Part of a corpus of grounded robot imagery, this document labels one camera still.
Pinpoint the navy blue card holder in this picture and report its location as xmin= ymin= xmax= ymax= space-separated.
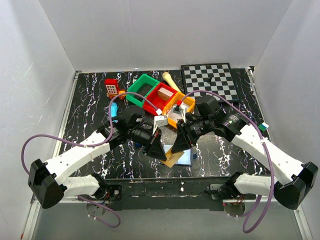
xmin=163 ymin=144 xmax=194 ymax=167

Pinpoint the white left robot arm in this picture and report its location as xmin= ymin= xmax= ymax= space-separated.
xmin=28 ymin=105 xmax=166 ymax=209

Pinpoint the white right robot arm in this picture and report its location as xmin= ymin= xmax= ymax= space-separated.
xmin=171 ymin=95 xmax=319 ymax=210

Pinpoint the white cards stack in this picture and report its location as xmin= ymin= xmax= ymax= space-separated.
xmin=167 ymin=107 xmax=183 ymax=122

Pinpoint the red plastic bin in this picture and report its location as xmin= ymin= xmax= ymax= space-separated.
xmin=146 ymin=82 xmax=177 ymax=111

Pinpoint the yellow plastic bin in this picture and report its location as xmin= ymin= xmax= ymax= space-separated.
xmin=162 ymin=92 xmax=196 ymax=129

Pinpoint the blue toy microphone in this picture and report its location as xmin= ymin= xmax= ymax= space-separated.
xmin=110 ymin=102 xmax=118 ymax=119

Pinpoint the green plastic bin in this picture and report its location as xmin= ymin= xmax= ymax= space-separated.
xmin=126 ymin=73 xmax=160 ymax=108

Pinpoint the cream toy microphone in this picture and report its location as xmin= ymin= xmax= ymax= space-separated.
xmin=162 ymin=72 xmax=181 ymax=92

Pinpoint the red yellow toy train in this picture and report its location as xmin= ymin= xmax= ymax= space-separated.
xmin=104 ymin=78 xmax=126 ymax=100

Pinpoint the black white chessboard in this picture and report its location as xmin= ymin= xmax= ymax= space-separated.
xmin=181 ymin=63 xmax=240 ymax=102

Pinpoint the green lego brick stack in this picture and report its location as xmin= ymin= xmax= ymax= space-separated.
xmin=258 ymin=122 xmax=269 ymax=132

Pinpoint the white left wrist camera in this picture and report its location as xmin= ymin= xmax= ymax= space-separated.
xmin=153 ymin=108 xmax=169 ymax=133

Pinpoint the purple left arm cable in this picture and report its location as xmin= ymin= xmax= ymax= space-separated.
xmin=20 ymin=91 xmax=163 ymax=229

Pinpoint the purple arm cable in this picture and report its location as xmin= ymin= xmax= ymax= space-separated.
xmin=177 ymin=90 xmax=274 ymax=234
xmin=20 ymin=91 xmax=163 ymax=229

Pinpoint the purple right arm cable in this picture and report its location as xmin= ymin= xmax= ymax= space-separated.
xmin=177 ymin=90 xmax=274 ymax=234

